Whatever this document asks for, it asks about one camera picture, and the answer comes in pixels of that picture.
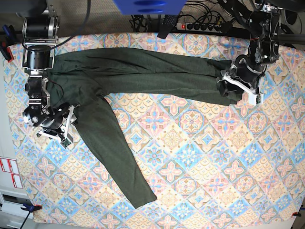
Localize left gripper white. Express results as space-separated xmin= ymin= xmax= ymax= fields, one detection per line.
xmin=216 ymin=69 xmax=264 ymax=105

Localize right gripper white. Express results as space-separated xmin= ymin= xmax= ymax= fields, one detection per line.
xmin=37 ymin=104 xmax=79 ymax=148

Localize dark green long-sleeve shirt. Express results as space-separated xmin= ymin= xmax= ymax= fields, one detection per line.
xmin=48 ymin=48 xmax=242 ymax=208

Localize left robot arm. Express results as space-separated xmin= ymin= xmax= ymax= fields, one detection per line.
xmin=217 ymin=0 xmax=305 ymax=105

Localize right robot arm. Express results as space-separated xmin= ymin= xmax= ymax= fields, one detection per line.
xmin=22 ymin=0 xmax=77 ymax=148

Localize white red-framed labels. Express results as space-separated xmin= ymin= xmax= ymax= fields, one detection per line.
xmin=0 ymin=157 xmax=23 ymax=189

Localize blue clamp lower left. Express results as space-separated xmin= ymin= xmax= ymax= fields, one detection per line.
xmin=20 ymin=204 xmax=42 ymax=229

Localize blue clamp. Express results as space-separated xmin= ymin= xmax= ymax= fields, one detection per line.
xmin=0 ymin=25 xmax=14 ymax=62
xmin=20 ymin=204 xmax=42 ymax=229

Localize patterned colourful tablecloth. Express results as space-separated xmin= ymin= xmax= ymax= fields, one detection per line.
xmin=0 ymin=45 xmax=305 ymax=229

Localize blue clamp upper left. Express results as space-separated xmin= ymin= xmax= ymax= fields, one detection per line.
xmin=0 ymin=25 xmax=14 ymax=62

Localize black remote control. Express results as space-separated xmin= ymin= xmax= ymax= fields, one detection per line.
xmin=157 ymin=15 xmax=178 ymax=39

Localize orange clamp lower right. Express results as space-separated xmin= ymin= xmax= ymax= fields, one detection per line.
xmin=292 ymin=212 xmax=302 ymax=217

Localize blue plastic box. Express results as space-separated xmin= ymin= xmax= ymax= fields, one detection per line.
xmin=113 ymin=0 xmax=186 ymax=15

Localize white power strip red switch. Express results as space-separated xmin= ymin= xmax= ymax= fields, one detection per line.
xmin=176 ymin=22 xmax=220 ymax=32

